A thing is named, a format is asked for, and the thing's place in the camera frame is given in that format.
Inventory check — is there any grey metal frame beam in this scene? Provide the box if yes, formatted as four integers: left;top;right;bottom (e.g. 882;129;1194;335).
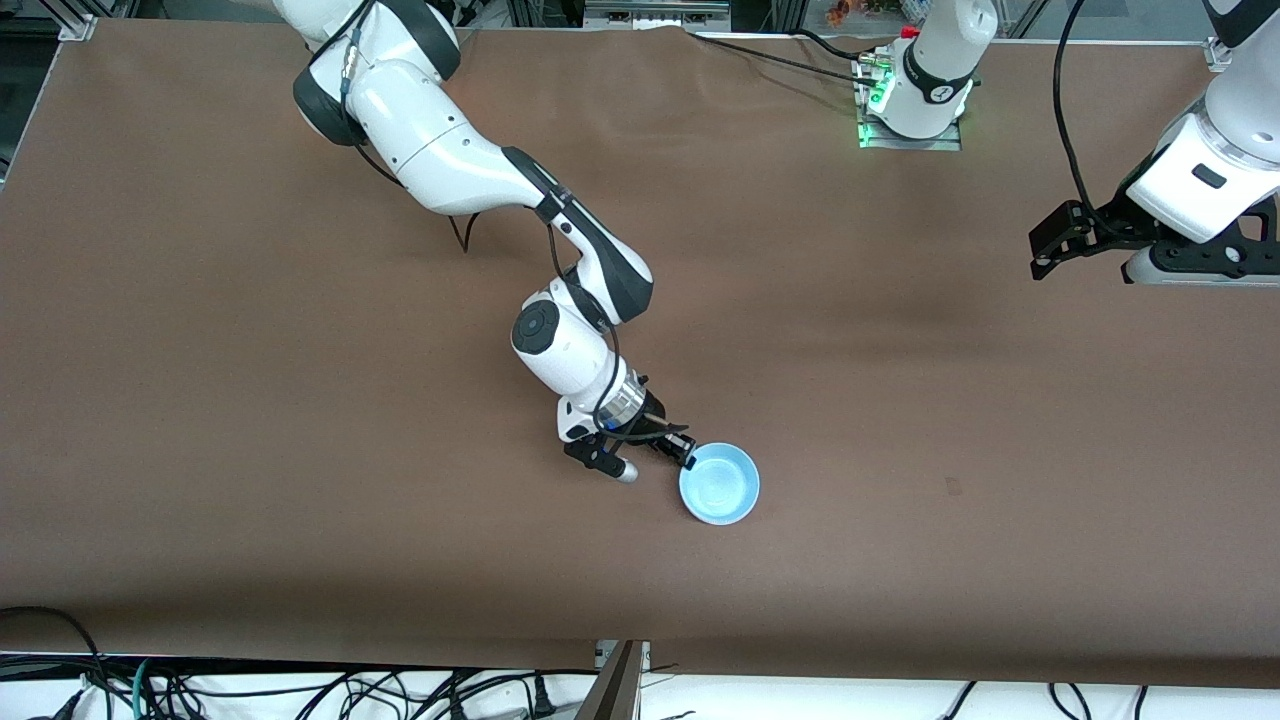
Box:
575;640;651;720

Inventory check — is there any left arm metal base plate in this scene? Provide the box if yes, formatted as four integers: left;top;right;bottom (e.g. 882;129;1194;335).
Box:
855;50;964;153

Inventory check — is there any black table cable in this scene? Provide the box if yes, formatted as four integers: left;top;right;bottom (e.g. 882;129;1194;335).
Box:
795;27;901;59
685;30;881;86

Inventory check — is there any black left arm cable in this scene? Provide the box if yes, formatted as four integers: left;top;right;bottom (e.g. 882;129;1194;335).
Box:
1052;0;1101;213

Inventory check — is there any orange toy item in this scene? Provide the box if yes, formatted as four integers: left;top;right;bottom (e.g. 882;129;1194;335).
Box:
825;0;901;26

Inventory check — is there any brown table cover sheet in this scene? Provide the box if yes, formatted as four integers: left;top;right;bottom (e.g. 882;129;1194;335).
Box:
0;18;1280;691

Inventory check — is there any grey power strip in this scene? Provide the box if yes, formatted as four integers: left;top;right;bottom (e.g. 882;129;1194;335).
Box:
585;0;731;26

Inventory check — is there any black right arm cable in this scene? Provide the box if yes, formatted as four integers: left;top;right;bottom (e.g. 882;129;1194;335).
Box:
340;0;693;441

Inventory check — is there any thick black looped cable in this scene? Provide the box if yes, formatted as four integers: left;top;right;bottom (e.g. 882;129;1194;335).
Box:
0;605;106;720

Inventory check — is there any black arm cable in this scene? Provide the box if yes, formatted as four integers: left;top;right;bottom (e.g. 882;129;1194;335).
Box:
340;0;693;441
1052;0;1101;213

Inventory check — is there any blue bowl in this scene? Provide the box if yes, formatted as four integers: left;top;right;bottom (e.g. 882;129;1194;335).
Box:
678;442;761;526

